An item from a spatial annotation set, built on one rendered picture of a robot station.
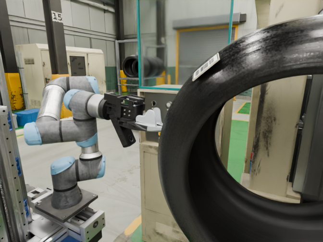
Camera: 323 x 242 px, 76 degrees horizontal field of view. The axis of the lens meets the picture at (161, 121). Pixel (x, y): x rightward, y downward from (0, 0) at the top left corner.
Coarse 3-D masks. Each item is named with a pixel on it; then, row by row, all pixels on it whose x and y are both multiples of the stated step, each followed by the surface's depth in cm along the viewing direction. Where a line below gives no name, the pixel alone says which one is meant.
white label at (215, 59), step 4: (216, 56) 38; (208, 60) 40; (212, 60) 37; (216, 60) 36; (204, 64) 40; (208, 64) 38; (212, 64) 36; (200, 68) 40; (204, 68) 38; (208, 68) 37; (196, 72) 40; (200, 72) 38; (196, 76) 38; (192, 80) 38
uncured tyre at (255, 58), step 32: (256, 32) 36; (288, 32) 32; (320, 32) 30; (224, 64) 36; (256, 64) 33; (288, 64) 31; (320, 64) 30; (192, 96) 40; (224, 96) 36; (192, 128) 40; (160, 160) 49; (192, 160) 70; (192, 192) 63; (224, 192) 71; (192, 224) 46; (224, 224) 63; (256, 224) 66; (288, 224) 64; (320, 224) 60
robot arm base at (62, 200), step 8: (56, 192) 104; (64, 192) 104; (72, 192) 106; (80, 192) 113; (56, 200) 104; (64, 200) 104; (72, 200) 105; (80, 200) 110; (56, 208) 104; (64, 208) 104
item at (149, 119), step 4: (148, 112) 56; (152, 112) 56; (140, 116) 58; (144, 116) 57; (148, 116) 57; (152, 116) 56; (136, 120) 58; (140, 120) 58; (144, 120) 57; (148, 120) 57; (152, 120) 56; (144, 124) 57; (148, 124) 57; (152, 124) 57; (156, 124) 57; (148, 128) 57; (152, 128) 56; (156, 128) 56; (160, 128) 56
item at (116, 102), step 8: (104, 96) 62; (112, 96) 61; (120, 96) 60; (128, 96) 63; (136, 96) 63; (104, 104) 62; (112, 104) 62; (120, 104) 58; (128, 104) 57; (136, 104) 59; (144, 104) 62; (104, 112) 63; (112, 112) 62; (120, 112) 59; (128, 112) 59; (136, 112) 59; (120, 120) 60; (128, 120) 58
